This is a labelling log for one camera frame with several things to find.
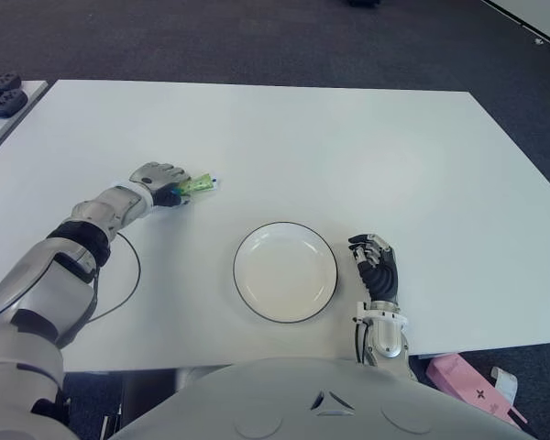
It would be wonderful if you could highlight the green snack packet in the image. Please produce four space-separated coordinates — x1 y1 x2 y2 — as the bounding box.
178 172 222 196

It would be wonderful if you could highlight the white plate with black rim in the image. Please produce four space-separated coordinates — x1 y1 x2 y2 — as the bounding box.
232 221 339 326

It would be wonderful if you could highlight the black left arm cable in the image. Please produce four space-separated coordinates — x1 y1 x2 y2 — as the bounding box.
88 231 143 323

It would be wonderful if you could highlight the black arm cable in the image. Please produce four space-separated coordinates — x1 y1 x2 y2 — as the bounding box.
354 320 369 364
88 231 143 323

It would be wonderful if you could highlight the black game controller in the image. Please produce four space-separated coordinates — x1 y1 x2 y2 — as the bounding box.
0 73 23 95
0 89 29 116

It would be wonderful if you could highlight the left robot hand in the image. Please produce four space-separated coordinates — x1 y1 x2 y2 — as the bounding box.
128 160 194 208

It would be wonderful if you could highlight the pink cardboard box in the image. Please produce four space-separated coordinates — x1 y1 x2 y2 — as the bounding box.
425 353 529 426

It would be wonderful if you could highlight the grey robot torso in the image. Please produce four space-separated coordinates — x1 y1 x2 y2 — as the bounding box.
109 357 524 440

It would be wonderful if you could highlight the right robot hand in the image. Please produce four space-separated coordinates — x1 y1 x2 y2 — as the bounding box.
346 233 401 306

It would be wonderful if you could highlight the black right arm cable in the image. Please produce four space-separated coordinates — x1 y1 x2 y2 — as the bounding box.
354 320 369 364

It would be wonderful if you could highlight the white paper tag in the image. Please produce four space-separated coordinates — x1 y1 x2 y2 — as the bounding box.
489 366 519 405

